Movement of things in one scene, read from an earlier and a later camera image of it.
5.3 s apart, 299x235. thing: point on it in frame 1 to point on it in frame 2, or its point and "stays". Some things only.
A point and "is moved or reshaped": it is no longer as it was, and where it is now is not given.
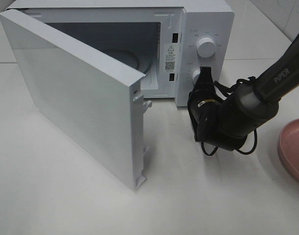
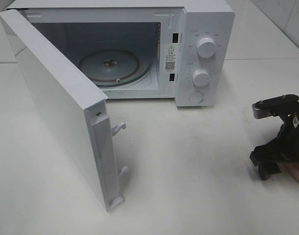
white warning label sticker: x=170 y=55 stays
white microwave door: x=87 y=96 is moved or reshaped
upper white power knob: x=206 y=47 stays
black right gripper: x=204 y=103 to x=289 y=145
